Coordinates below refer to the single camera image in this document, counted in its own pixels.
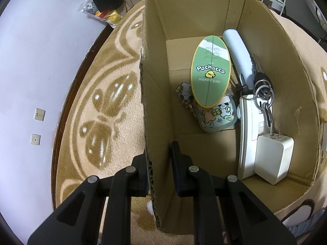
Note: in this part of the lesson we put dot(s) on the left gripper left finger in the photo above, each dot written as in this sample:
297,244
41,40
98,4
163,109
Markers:
98,211

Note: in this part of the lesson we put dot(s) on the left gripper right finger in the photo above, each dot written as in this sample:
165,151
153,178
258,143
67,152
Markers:
224,209

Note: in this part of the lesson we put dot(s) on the white power adapter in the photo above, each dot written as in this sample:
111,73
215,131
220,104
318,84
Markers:
273,156

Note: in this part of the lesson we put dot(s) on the white remote device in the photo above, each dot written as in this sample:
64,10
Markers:
254,122

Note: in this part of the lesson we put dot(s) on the cartoon dog pouch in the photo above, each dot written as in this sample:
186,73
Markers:
219,117

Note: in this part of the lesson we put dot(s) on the green Pochacco oval mirror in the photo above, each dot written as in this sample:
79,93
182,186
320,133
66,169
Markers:
210,71

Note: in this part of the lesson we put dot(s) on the light blue oval case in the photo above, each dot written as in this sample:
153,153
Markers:
240,57

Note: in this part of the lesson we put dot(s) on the cardboard box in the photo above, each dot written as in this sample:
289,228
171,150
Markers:
296,65

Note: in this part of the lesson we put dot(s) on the yellow snack bag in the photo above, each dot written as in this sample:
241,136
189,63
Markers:
109,16

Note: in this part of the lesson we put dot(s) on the wall socket lower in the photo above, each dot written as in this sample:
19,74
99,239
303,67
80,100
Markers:
35,139

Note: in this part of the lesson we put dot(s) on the wall socket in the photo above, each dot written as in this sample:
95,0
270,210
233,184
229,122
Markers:
39,114
35,139

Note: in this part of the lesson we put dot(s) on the wall socket upper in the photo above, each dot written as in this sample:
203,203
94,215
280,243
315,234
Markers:
39,114

